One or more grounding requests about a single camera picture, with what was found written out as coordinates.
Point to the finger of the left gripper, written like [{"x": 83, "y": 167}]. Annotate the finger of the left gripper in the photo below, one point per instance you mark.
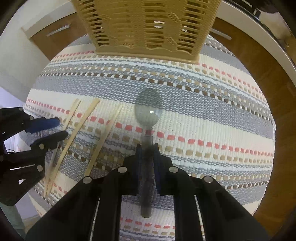
[
  {"x": 21, "y": 171},
  {"x": 15, "y": 120}
]

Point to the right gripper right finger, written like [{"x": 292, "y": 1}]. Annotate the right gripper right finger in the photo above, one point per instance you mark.
[{"x": 204, "y": 210}]

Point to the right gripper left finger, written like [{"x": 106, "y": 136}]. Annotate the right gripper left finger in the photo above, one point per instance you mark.
[{"x": 91, "y": 209}]

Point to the clear grey plastic spoon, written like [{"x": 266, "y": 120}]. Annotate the clear grey plastic spoon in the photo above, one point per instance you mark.
[{"x": 148, "y": 110}]

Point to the white kitchen countertop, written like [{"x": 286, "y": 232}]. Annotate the white kitchen countertop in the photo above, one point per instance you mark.
[{"x": 253, "y": 29}]

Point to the striped woven table mat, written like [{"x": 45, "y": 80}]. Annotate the striped woven table mat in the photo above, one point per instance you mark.
[{"x": 156, "y": 149}]

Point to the beige plastic utensil basket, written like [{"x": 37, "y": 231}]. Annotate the beige plastic utensil basket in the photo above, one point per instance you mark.
[{"x": 168, "y": 30}]

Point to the cabinet drawer handle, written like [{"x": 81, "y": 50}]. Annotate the cabinet drawer handle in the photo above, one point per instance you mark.
[{"x": 58, "y": 30}]

